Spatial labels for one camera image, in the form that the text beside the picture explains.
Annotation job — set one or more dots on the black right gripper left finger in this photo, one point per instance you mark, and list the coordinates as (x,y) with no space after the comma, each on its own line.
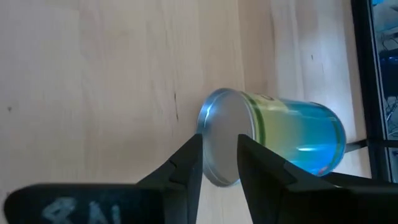
(109,205)

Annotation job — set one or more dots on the tall yellow blue gradient can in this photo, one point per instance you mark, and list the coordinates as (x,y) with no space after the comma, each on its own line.
(295,130)

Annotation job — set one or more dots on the black aluminium rig frame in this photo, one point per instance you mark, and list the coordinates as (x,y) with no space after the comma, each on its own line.
(368,77)

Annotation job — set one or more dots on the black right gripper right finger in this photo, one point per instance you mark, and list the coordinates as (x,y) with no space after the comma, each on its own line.
(295,202)

